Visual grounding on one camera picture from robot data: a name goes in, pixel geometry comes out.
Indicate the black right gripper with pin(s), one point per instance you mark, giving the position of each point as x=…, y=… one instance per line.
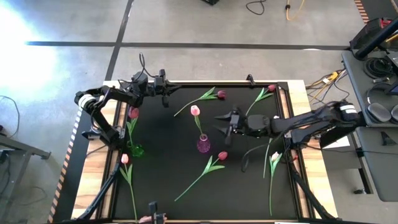
x=237, y=124

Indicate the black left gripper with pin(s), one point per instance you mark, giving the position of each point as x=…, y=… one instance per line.
x=159, y=84

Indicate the dark red artificial tulip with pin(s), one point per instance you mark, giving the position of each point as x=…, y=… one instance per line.
x=133, y=112
x=272, y=87
x=222, y=155
x=221, y=94

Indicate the pink ribbed glass vase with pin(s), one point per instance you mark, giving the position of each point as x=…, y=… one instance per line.
x=203, y=145

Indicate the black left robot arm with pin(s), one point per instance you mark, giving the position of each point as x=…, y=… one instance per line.
x=121, y=93

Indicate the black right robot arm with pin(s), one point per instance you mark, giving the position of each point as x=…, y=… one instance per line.
x=311, y=123

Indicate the green glass vase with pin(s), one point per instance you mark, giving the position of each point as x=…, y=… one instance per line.
x=136, y=151

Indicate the black table mat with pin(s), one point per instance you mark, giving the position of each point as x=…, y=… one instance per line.
x=236, y=193

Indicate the black handheld device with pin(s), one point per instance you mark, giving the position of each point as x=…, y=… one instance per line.
x=154, y=211

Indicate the white paper sheet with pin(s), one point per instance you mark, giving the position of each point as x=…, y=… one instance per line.
x=340, y=143

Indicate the person's hand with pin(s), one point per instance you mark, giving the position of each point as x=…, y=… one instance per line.
x=144, y=219

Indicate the black striped-edge floor mat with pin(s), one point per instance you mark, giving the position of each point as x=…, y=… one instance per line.
x=66, y=174

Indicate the grey desk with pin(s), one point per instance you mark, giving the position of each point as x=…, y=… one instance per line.
x=357, y=87

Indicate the black caster wheel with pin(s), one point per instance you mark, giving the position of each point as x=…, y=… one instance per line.
x=360, y=191

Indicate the grey side table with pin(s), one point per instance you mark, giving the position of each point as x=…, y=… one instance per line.
x=379, y=168

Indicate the grey metal table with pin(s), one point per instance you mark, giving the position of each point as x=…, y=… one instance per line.
x=21, y=148

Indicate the black box red label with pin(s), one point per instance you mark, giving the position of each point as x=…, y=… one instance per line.
x=367, y=31

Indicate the black slanted pole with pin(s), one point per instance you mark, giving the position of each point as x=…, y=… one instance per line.
x=376, y=39

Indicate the black metal table frame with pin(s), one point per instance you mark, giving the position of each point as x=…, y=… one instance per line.
x=202, y=83

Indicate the black frame clamp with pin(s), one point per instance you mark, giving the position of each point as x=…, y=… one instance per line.
x=250, y=79

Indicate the black diagonal frame strut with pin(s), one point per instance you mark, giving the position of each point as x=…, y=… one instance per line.
x=308, y=193
x=102, y=193

